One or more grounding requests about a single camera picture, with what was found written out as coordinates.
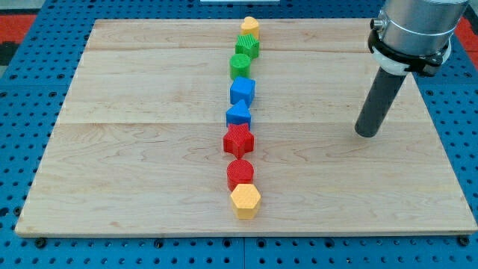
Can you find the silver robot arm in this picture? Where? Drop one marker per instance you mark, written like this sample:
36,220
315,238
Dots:
418,27

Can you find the blue cube block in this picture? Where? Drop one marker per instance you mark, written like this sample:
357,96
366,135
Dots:
242,89

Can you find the wooden board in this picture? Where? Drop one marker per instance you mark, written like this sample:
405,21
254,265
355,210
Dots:
137,149

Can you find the red star block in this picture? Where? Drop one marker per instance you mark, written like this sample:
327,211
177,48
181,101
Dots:
238,140

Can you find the blue triangle block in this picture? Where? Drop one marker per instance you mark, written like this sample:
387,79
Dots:
238,114

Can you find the red cylinder block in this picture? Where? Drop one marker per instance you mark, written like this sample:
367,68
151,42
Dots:
238,172

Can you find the yellow hexagon block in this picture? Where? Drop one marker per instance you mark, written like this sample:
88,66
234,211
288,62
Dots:
246,201

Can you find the green cylinder block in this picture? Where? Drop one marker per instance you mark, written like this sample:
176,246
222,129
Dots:
239,66

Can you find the green star block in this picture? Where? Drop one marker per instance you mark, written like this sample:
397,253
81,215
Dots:
248,45

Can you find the yellow heart block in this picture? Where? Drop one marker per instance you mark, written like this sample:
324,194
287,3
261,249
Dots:
250,25

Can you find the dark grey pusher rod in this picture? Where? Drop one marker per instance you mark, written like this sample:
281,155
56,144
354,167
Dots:
381,95

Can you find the white and black tool flange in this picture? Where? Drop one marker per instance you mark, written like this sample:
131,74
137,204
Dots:
398,63

